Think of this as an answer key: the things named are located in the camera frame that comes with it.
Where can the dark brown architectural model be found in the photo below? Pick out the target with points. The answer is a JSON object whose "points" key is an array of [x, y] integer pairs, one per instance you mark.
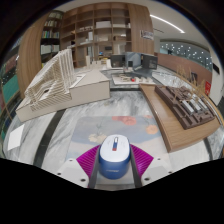
{"points": [[185, 106]]}

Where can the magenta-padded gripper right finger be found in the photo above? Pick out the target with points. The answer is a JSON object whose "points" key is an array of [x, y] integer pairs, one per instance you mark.
{"points": [[155, 170]]}

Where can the long ceiling light strip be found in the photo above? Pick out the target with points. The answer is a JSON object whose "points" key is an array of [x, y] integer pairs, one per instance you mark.
{"points": [[166, 23]]}

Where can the white wall sign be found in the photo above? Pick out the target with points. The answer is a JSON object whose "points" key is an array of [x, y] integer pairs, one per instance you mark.
{"points": [[147, 35]]}

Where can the pastel floral mouse pad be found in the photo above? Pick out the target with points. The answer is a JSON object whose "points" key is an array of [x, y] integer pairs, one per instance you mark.
{"points": [[90, 133]]}

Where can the dark grey box model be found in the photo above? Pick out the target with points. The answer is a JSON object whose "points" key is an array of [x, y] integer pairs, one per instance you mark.
{"points": [[149, 62], [118, 61]]}

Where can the narrow wooden book shelf unit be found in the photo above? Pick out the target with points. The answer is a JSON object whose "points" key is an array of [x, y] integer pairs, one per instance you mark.
{"points": [[50, 40]]}

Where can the large white architectural model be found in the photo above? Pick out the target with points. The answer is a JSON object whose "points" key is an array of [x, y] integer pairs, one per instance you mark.
{"points": [[66, 90]]}

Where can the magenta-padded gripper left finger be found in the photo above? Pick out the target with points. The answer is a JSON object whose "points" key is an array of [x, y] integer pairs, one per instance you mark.
{"points": [[73, 171]]}

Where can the blue and white computer mouse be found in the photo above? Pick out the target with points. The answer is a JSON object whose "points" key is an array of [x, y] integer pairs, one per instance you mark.
{"points": [[114, 155]]}

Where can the group of small ceiling lights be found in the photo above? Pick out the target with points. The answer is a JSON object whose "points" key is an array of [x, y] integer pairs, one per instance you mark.
{"points": [[186, 51]]}

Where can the wide wooden display shelf unit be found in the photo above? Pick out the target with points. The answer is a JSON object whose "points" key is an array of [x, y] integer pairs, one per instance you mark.
{"points": [[96, 33]]}

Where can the flat white site model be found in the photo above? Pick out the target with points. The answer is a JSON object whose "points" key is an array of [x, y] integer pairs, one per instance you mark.
{"points": [[131, 80]]}

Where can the wooden base board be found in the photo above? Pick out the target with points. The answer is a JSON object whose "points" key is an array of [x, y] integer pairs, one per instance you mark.
{"points": [[170, 126]]}

